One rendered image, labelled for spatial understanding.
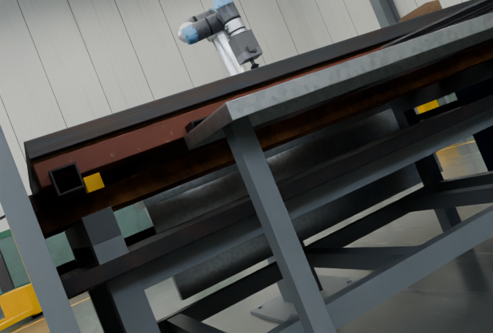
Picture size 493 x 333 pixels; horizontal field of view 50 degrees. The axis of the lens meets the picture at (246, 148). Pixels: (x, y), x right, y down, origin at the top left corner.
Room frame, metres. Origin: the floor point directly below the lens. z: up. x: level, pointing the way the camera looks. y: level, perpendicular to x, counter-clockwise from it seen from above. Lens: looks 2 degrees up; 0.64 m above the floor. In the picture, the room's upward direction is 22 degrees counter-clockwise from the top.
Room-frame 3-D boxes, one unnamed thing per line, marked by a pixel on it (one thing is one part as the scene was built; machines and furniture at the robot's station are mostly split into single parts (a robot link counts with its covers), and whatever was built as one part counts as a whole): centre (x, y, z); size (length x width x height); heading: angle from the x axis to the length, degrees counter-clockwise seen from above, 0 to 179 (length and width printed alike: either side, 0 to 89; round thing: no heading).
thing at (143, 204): (2.20, -0.15, 0.67); 1.30 x 0.20 x 0.03; 114
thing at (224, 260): (2.12, -0.18, 0.48); 1.30 x 0.04 x 0.35; 114
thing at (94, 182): (1.60, 0.48, 0.78); 0.05 x 0.05 x 0.19; 24
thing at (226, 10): (2.01, -0.13, 1.24); 0.09 x 0.08 x 0.11; 7
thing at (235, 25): (2.00, -0.13, 1.16); 0.08 x 0.08 x 0.05
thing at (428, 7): (1.61, -0.65, 0.87); 0.12 x 0.06 x 0.05; 29
